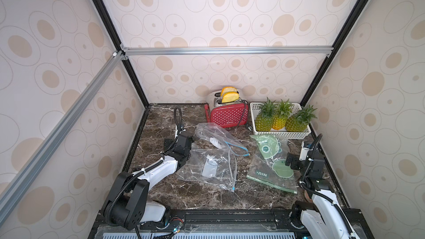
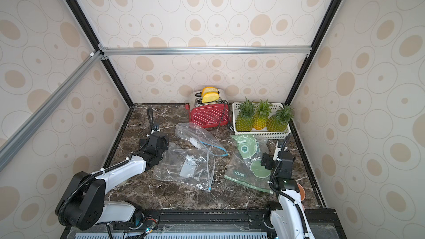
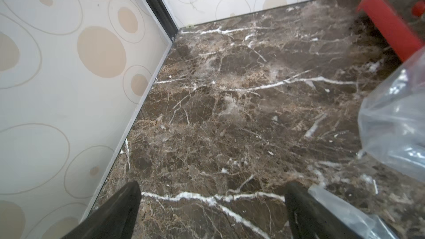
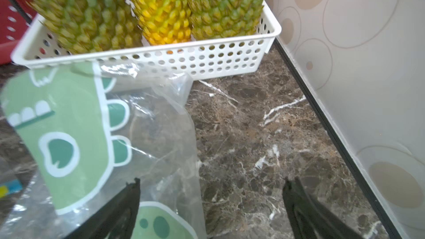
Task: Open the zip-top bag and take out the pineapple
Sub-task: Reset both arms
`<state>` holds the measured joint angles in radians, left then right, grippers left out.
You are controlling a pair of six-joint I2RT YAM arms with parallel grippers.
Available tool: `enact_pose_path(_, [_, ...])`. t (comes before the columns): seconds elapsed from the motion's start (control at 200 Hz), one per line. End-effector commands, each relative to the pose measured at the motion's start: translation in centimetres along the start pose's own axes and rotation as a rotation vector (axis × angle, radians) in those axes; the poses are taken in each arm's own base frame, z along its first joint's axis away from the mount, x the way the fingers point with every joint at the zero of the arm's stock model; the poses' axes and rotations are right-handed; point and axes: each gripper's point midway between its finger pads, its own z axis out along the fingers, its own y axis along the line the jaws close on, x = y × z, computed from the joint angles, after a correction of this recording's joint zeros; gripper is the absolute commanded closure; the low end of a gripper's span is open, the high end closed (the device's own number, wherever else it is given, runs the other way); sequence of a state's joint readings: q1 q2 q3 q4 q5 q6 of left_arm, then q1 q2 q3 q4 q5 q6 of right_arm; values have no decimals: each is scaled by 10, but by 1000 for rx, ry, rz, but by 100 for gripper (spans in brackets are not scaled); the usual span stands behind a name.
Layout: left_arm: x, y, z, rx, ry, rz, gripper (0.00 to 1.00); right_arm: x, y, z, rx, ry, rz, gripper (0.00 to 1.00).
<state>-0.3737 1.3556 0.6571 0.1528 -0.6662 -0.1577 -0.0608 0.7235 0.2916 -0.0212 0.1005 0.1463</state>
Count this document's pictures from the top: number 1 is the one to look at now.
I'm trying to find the green printed zip-top bag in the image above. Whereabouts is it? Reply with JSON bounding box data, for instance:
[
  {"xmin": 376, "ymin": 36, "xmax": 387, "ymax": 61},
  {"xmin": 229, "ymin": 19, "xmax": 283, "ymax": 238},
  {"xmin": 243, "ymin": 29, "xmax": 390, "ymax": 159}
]
[{"xmin": 247, "ymin": 135, "xmax": 297, "ymax": 194}]

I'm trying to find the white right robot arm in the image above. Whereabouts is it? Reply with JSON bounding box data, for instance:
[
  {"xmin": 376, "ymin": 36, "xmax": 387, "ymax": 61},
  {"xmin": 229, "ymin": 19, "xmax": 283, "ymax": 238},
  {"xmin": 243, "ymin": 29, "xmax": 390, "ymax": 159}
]
[{"xmin": 285, "ymin": 134, "xmax": 359, "ymax": 239}]

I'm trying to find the yellow toast slice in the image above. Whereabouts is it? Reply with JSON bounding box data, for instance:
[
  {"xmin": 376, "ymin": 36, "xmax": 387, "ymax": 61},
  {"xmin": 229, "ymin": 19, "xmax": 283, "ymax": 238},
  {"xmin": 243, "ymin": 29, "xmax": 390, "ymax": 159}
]
[
  {"xmin": 220, "ymin": 86, "xmax": 238, "ymax": 97},
  {"xmin": 221, "ymin": 91, "xmax": 240, "ymax": 104}
]

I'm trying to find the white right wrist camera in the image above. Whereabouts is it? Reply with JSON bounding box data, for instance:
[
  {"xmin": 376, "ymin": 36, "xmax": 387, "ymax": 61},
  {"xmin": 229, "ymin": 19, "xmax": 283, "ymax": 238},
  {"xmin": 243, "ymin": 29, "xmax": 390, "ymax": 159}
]
[{"xmin": 299, "ymin": 141, "xmax": 313, "ymax": 161}]

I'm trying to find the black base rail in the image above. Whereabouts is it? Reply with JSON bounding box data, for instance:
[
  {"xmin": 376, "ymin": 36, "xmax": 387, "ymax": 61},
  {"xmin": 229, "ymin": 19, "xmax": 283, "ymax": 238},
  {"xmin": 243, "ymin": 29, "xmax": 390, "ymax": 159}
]
[{"xmin": 87, "ymin": 208, "xmax": 374, "ymax": 239}]

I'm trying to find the red polka-dot toaster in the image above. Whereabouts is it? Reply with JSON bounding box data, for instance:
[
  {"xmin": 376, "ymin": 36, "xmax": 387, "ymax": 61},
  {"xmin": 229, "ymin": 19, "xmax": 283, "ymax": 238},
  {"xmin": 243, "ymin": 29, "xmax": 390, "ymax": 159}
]
[{"xmin": 204, "ymin": 90, "xmax": 249, "ymax": 128}]

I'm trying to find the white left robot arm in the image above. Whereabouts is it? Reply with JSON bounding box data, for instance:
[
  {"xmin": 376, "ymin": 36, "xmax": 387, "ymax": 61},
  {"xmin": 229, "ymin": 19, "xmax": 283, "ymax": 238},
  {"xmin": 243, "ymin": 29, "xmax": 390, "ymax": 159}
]
[{"xmin": 101, "ymin": 107, "xmax": 193, "ymax": 231}]

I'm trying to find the pineapple from green bag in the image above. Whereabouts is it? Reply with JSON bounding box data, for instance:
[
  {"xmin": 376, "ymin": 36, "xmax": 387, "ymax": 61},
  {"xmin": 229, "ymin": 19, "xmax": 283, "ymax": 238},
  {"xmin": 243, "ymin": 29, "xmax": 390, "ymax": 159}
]
[{"xmin": 254, "ymin": 98, "xmax": 276, "ymax": 132}]

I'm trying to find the yellow toast slice rear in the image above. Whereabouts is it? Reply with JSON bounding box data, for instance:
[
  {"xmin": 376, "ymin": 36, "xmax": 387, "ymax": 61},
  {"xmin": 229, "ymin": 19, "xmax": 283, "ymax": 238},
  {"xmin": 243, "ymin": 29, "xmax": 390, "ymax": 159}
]
[{"xmin": 220, "ymin": 86, "xmax": 238, "ymax": 97}]

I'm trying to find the black toaster power cable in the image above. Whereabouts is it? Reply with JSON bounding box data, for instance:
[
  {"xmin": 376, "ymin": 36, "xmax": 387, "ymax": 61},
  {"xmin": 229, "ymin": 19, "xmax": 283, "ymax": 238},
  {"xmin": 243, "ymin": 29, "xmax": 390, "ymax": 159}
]
[{"xmin": 238, "ymin": 99, "xmax": 253, "ymax": 130}]

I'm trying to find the white perforated plastic basket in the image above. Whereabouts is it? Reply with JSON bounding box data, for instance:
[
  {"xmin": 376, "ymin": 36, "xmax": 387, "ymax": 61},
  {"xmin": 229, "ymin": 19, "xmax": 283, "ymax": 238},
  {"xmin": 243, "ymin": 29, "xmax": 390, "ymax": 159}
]
[{"xmin": 250, "ymin": 102, "xmax": 312, "ymax": 139}]

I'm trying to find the clear bag blue zipper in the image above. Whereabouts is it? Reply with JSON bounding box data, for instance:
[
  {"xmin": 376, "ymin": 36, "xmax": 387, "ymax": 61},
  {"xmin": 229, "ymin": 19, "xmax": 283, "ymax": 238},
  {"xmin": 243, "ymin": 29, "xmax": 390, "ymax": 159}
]
[{"xmin": 195, "ymin": 123, "xmax": 250, "ymax": 157}]

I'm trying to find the orange plastic cup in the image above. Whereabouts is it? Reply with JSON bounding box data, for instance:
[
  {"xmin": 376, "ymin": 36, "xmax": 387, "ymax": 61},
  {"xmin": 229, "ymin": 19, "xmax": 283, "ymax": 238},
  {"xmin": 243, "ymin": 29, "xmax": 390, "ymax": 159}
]
[{"xmin": 304, "ymin": 191, "xmax": 313, "ymax": 203}]

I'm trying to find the yellow toast slice front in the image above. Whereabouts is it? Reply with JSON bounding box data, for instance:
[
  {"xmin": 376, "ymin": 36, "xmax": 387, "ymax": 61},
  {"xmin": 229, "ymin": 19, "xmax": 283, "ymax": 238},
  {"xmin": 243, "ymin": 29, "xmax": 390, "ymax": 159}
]
[{"xmin": 221, "ymin": 91, "xmax": 240, "ymax": 104}]

